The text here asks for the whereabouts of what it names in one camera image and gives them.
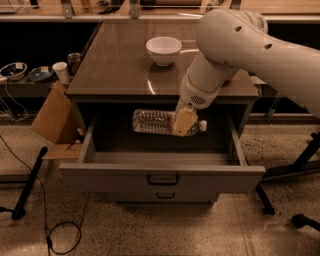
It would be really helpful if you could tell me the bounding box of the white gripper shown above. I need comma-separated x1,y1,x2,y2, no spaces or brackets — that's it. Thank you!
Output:
172,75,220,137

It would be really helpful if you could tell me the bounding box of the clear plastic water bottle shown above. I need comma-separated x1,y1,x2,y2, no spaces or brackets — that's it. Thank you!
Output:
132,109,207,137

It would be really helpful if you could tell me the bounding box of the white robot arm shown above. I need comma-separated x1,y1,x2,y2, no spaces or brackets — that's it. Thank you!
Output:
172,9,320,136

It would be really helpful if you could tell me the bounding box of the grey drawer cabinet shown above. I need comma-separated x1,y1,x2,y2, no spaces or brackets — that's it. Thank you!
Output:
65,19,259,204

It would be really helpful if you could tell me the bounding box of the open grey top drawer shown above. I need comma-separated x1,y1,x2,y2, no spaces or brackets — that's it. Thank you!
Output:
59,104,265,197

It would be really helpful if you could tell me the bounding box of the lower grey drawer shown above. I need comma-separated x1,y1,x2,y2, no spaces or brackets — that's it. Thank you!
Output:
107,192,219,203

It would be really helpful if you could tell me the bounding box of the red apple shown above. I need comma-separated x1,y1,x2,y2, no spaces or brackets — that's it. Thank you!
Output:
224,71,238,83

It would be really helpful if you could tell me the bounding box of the white bowl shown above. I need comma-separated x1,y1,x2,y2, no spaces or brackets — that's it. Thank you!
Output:
146,36,182,66

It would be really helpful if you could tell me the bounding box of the brown cardboard box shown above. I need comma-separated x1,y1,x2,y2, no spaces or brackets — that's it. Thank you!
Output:
31,82,82,160

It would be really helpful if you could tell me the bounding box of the dark glass jar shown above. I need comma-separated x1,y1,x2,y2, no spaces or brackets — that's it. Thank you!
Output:
67,53,81,75

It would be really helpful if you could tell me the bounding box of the white paper cup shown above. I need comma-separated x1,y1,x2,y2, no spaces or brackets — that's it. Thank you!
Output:
52,62,69,84

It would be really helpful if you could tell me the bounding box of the black caster foot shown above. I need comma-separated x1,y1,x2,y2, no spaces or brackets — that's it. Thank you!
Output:
292,214,320,232

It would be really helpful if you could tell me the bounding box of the blue bowl right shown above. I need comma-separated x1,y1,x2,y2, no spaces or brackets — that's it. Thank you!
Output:
28,66,54,83

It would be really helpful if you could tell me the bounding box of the blue bowl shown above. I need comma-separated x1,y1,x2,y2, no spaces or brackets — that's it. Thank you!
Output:
28,66,54,83
0,62,27,81

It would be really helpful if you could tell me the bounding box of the blue bowl left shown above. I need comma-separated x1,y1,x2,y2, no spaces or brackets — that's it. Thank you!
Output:
0,62,27,81

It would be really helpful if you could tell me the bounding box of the black stand leg left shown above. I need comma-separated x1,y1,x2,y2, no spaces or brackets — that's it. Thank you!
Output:
12,147,48,220

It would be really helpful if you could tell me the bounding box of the black stand frame right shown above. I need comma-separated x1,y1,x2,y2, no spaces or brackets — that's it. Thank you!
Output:
255,132,320,215

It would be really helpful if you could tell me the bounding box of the white cable left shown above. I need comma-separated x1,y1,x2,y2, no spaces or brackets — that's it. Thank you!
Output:
0,79,29,124

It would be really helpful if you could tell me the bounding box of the black floor cable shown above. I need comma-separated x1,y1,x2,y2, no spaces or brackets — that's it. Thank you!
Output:
0,134,83,256

